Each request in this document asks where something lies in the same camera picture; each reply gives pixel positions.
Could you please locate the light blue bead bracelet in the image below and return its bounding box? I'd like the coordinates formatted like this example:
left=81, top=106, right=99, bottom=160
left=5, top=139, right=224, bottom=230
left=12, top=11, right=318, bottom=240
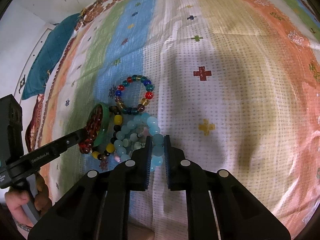
left=113, top=112, right=166, bottom=173

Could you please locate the dark red bead bracelet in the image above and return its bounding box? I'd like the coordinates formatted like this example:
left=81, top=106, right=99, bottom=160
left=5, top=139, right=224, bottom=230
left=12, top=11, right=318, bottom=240
left=78, top=104, right=104, bottom=155

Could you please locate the green jade bangle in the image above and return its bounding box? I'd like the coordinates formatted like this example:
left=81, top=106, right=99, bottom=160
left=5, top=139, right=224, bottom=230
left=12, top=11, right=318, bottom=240
left=86, top=102, right=110, bottom=147

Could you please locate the yellow black bead bracelet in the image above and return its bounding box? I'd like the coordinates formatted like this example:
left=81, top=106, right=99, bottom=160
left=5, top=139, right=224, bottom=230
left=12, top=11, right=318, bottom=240
left=91, top=105, right=124, bottom=162

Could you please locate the multicolour glass bead bracelet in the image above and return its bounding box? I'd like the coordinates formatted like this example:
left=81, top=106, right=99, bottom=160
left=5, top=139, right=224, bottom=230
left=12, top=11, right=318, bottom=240
left=114, top=74, right=155, bottom=116

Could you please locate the left hand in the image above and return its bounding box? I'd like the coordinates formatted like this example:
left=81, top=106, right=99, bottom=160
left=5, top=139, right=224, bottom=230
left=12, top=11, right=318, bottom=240
left=4, top=172, right=53, bottom=228

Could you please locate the white headboard panel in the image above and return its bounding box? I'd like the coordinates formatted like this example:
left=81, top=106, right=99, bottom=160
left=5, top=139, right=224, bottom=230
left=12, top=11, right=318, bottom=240
left=14, top=23, right=55, bottom=102

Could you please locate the teal pillow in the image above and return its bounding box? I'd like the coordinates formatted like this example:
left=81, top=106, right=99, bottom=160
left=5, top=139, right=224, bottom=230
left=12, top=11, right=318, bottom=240
left=22, top=14, right=80, bottom=100

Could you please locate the striped colourful cloth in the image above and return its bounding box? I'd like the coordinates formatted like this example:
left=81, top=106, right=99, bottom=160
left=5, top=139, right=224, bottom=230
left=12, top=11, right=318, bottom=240
left=37, top=0, right=319, bottom=237

